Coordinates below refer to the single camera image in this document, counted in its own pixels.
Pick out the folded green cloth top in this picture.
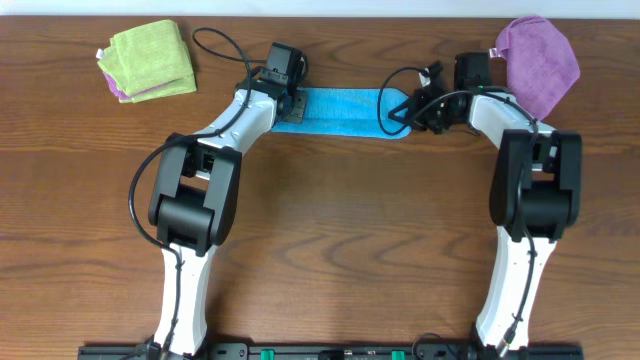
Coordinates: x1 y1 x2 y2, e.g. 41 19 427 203
96 19 195 95

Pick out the left black cable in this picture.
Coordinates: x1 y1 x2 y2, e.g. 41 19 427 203
127 26 309 356

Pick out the folded green cloth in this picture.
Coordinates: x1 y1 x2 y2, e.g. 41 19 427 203
96 19 195 95
117 75 197 103

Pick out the purple microfiber cloth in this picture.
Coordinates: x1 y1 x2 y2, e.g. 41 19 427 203
490 16 581 121

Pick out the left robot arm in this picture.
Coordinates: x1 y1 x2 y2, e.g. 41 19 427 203
147 66 306 359

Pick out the folded purple cloth in stack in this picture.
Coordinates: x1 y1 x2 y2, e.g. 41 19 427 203
103 72 169 102

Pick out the blue microfiber cloth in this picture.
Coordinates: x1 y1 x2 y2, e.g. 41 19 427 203
272 88 411 139

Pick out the folded green cloth bottom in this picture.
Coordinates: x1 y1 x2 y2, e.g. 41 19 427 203
117 75 197 103

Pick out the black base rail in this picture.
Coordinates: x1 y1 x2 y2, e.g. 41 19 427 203
77 341 585 360

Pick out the black cable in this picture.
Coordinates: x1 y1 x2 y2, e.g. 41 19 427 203
375 66 540 351
127 26 309 356

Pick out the right black cable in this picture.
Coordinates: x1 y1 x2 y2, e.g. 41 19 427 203
375 66 540 351

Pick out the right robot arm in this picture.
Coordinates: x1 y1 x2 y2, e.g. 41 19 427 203
377 52 582 359

